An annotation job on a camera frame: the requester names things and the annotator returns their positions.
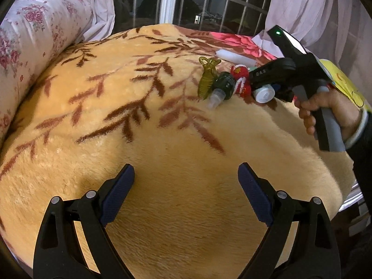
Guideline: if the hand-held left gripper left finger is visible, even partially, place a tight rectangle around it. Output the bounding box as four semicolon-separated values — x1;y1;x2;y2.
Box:
33;163;136;279

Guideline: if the dark green spray bottle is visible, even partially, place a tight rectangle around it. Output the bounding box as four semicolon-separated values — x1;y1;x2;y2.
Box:
207;72;235;110

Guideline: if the person's right forearm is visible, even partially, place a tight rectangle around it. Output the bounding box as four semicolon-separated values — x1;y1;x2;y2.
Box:
341;110;372;186

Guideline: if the person's right hand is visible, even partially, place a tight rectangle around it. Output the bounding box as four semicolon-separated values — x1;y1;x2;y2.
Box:
293;87;364;136

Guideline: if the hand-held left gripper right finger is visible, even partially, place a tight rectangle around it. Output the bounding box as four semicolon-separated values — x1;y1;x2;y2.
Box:
238;163;340;279

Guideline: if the olive hair clip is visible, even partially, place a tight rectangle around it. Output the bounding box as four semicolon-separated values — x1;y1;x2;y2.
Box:
198;56;221;99

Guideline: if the pink floral rolled quilt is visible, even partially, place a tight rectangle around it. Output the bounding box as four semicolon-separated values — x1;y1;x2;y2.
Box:
0;0;93;140

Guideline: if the yellow pillow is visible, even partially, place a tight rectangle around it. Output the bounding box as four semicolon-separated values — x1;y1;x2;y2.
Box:
318;59;372;111

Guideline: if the barred window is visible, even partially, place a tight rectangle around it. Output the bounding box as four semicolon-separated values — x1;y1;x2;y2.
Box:
112;0;276;34

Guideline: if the light green bottle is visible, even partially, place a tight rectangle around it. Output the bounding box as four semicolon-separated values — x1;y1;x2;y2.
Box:
252;83;275;104

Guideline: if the long white box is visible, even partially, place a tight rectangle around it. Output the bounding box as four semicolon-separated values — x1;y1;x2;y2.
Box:
214;49;258;68

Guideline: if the yellow leaf-pattern plush blanket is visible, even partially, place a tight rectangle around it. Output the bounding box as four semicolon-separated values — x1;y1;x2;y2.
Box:
0;23;358;279

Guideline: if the red and white toy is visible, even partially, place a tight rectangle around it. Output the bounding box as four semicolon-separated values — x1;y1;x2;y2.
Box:
230;64;253;97

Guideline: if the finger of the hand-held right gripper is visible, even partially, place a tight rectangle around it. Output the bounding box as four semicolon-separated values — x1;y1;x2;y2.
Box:
273;89;295;103
249;58;296;92

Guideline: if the pale pink curtain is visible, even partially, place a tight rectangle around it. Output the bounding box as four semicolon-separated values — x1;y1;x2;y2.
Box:
251;0;372;73
17;0;115;43

